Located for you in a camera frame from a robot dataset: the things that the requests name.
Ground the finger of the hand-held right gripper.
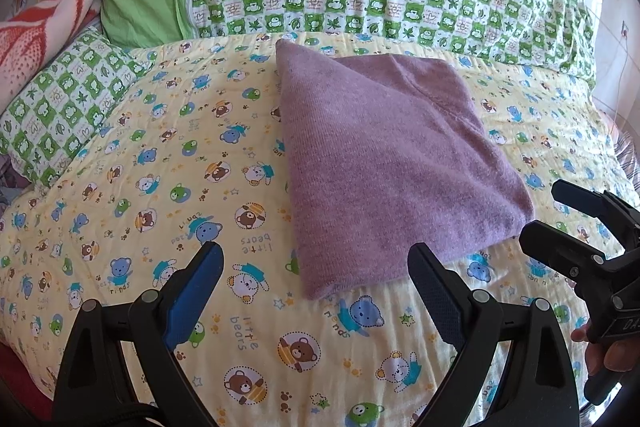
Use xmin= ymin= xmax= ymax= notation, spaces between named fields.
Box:
xmin=519 ymin=221 xmax=626 ymax=288
xmin=551 ymin=179 xmax=640 ymax=248

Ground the striped cloth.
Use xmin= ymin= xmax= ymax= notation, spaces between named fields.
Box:
xmin=597 ymin=109 xmax=640 ymax=198

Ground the purple knit sweater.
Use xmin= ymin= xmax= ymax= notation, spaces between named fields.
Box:
xmin=275 ymin=38 xmax=536 ymax=302

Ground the green checked pillow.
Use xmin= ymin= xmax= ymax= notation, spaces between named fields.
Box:
xmin=0 ymin=26 xmax=156 ymax=188

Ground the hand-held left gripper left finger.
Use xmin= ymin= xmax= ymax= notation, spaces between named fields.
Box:
xmin=50 ymin=241 xmax=225 ymax=427

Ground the red white floral blanket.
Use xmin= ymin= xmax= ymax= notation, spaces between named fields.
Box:
xmin=0 ymin=0 xmax=111 ymax=95

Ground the dark cloth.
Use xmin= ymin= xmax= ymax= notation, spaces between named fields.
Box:
xmin=0 ymin=154 xmax=36 ymax=202

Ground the yellow bear print blanket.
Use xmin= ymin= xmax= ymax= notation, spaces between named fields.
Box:
xmin=0 ymin=32 xmax=640 ymax=427

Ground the person's right hand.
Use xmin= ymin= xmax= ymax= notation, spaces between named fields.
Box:
xmin=571 ymin=324 xmax=636 ymax=378

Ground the thin wall cable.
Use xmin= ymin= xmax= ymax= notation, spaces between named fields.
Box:
xmin=612 ymin=34 xmax=632 ymax=122

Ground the red cloth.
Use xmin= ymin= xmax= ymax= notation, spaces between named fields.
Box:
xmin=0 ymin=339 xmax=56 ymax=413

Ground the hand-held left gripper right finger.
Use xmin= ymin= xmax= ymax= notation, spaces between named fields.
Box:
xmin=407 ymin=243 xmax=583 ymax=427

